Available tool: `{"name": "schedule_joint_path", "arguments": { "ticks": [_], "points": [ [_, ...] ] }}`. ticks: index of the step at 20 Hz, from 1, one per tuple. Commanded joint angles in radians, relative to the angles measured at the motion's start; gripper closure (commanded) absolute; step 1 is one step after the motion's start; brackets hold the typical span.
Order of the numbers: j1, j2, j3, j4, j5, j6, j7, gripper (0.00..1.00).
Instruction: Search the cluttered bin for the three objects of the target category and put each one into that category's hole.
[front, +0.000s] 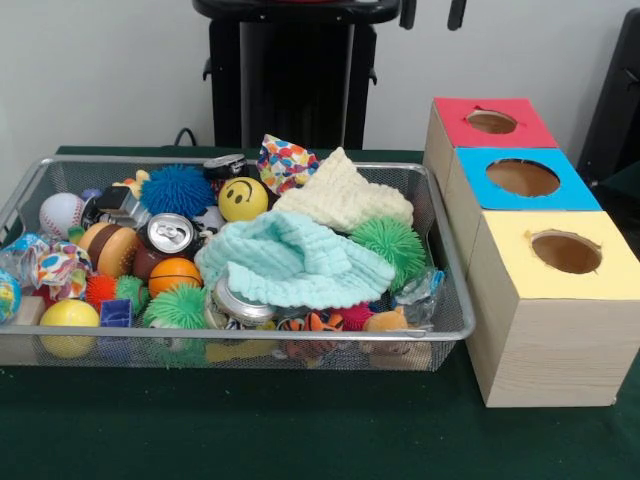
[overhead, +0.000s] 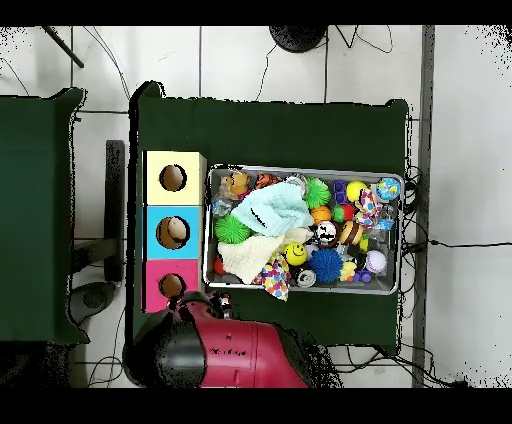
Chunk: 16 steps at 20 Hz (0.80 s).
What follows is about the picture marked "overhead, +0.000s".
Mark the mint green cloth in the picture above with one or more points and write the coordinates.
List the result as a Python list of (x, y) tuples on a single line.
[(276, 210)]

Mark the cream yellow cloth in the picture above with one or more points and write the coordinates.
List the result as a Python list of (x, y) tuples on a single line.
[(248, 256)]

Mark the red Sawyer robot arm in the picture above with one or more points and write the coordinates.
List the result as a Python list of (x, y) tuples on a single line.
[(240, 352)]

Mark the clear shallow mesh bin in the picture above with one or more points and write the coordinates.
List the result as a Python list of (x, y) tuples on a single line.
[(232, 281)]

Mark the wooden box with three holes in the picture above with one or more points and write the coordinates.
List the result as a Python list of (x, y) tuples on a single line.
[(188, 240)]

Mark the large green spiky ball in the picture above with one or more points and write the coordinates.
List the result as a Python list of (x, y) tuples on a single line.
[(232, 230)]

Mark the yellow smiley ball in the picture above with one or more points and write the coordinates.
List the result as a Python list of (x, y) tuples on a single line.
[(296, 254)]

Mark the small green spiky ball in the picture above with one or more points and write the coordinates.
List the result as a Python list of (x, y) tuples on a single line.
[(318, 192)]

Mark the polka dot colourful cloth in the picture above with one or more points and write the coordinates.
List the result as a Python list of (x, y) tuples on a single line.
[(274, 278)]

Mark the blue spiky ball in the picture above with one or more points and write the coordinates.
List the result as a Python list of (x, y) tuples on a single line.
[(326, 265)]

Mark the plain yellow ball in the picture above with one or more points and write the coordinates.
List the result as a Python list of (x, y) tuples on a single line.
[(356, 190)]

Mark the white baseball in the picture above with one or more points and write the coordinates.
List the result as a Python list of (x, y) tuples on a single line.
[(375, 261)]

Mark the blue globe ball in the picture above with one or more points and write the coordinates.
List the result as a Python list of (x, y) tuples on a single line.
[(389, 189)]

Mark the black round stand base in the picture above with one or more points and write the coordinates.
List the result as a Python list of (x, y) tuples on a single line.
[(298, 36)]

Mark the side table with green cloth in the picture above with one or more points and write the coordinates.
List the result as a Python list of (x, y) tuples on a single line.
[(36, 216)]

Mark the black rod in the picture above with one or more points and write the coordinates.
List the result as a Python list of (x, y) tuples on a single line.
[(64, 46)]

